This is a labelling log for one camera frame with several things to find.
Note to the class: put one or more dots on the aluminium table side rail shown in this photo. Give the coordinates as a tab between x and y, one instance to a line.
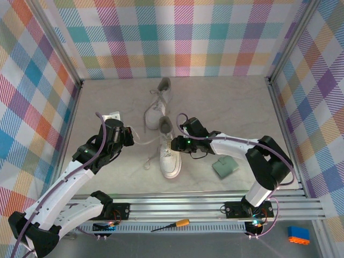
285	134
72	113

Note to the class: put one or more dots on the blue and orange toy brick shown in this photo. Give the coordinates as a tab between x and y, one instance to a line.
298	233

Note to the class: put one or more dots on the green fabric pouch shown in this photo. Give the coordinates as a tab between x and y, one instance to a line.
225	166

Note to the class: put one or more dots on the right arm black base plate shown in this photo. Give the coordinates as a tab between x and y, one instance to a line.
233	209

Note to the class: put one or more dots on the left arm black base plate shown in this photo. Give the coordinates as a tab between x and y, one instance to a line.
122	211

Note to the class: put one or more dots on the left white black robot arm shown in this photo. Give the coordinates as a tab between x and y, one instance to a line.
61	188

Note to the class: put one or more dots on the white leather sneaker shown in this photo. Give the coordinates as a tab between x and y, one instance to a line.
156	115
170	166

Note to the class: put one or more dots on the aluminium frame post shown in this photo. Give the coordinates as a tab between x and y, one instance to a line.
291	40
55	40

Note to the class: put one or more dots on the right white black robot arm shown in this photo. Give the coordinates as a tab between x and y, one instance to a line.
231	149

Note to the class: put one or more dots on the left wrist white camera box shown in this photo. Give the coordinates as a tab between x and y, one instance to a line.
113	116

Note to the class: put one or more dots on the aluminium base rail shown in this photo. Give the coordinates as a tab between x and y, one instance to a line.
174	208

